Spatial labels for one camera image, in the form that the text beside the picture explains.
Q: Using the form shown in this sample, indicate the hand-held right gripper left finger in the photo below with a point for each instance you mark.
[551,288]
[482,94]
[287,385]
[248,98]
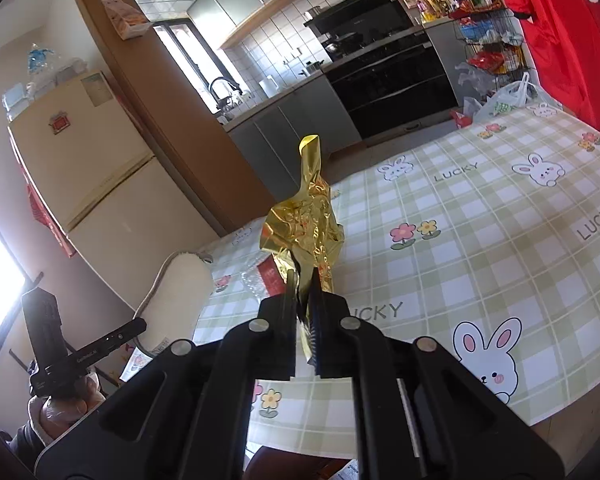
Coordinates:
[280,320]

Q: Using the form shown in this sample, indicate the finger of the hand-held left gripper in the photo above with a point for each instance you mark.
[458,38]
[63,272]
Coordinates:
[110,340]

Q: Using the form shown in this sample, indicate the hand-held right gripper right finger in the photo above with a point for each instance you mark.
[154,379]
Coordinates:
[332,320]

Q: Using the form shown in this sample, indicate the gold foil wrapper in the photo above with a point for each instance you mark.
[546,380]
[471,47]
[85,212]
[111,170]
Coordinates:
[305,230]

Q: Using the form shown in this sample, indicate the brown trash bin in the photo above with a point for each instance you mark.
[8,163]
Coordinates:
[285,470]

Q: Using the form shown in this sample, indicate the person's left forearm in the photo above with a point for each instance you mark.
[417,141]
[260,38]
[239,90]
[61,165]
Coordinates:
[27,440]

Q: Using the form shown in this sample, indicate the person's left hand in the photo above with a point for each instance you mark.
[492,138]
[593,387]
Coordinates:
[72,402]

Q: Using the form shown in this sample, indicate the red wrapper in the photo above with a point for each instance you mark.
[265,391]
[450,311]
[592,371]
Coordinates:
[269,277]

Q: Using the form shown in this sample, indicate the clear plastic wrapper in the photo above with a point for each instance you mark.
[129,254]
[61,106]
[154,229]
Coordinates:
[252,285]

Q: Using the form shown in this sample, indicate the chair with cream cushion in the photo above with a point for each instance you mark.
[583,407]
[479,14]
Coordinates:
[180,290]

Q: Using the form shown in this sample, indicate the red hanging decoration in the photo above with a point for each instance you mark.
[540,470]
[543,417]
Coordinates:
[47,215]

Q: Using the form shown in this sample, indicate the green checked rabbit tablecloth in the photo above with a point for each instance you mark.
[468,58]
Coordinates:
[480,260]

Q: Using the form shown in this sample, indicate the cream refrigerator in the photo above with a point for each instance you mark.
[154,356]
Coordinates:
[95,160]

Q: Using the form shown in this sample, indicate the grey lower kitchen cabinets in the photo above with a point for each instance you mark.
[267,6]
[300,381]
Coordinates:
[290,130]

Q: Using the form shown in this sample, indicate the red fridge magnet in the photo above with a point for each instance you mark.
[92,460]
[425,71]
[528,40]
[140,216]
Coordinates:
[60,123]

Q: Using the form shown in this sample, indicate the white kettle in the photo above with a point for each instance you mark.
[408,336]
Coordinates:
[268,86]

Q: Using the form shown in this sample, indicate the brown wooden partition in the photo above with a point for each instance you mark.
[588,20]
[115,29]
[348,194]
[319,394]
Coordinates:
[155,110]

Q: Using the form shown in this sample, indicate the black kitchen faucet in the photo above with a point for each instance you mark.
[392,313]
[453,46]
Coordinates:
[222,90]

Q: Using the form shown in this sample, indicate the small red carton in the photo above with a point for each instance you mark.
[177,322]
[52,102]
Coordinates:
[461,120]

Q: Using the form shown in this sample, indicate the black built-in oven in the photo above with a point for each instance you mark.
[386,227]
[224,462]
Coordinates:
[395,90]

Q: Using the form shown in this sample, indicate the paper note on refrigerator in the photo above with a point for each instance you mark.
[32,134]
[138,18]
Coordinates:
[99,89]

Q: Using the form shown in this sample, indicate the steel pot with lid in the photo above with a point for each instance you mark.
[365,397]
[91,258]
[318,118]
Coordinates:
[313,66]

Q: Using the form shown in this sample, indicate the clear plastic bags on refrigerator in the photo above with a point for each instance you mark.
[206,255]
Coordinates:
[40,70]

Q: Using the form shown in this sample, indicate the dark framed window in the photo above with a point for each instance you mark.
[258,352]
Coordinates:
[195,60]

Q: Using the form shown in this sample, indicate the black wok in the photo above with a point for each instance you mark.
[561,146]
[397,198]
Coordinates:
[341,45]

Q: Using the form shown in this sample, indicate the clear crumpled plastic bag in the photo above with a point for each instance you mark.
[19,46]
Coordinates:
[470,79]

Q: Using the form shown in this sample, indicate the white shopping bag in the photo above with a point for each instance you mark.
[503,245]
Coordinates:
[507,102]

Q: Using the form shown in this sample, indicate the steel pot on hood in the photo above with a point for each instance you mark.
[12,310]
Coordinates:
[313,12]

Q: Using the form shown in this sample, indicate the black range hood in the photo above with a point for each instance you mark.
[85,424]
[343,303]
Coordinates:
[365,10]

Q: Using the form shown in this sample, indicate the printed box on partition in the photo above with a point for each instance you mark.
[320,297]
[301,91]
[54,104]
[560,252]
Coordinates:
[126,19]

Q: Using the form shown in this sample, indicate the red hanging garment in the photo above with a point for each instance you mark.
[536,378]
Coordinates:
[570,35]

